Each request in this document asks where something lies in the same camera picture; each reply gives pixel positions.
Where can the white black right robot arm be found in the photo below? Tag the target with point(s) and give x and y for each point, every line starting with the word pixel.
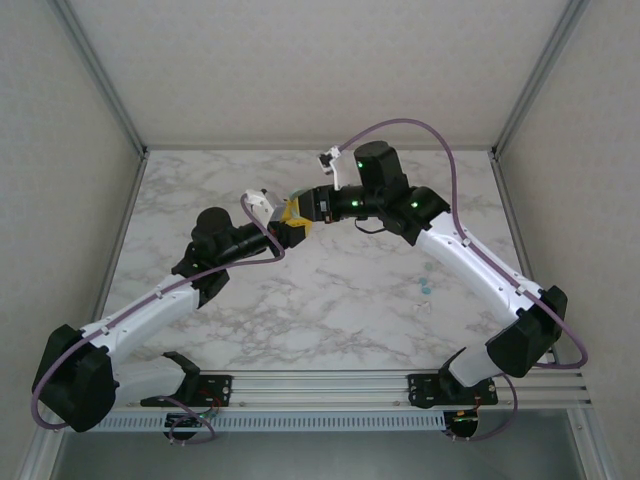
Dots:
pixel 480 270

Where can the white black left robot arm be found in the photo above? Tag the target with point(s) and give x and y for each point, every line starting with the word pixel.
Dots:
pixel 145 315

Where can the small circuit board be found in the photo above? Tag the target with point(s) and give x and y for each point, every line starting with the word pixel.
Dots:
pixel 192 422
pixel 462 425

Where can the aluminium frame rail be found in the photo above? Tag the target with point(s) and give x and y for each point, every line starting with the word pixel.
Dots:
pixel 122 225
pixel 320 148

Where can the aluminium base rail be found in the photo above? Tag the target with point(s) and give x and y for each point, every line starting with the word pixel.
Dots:
pixel 320 390

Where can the aluminium frame post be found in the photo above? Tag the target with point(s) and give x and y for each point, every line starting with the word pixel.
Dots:
pixel 538 75
pixel 105 75

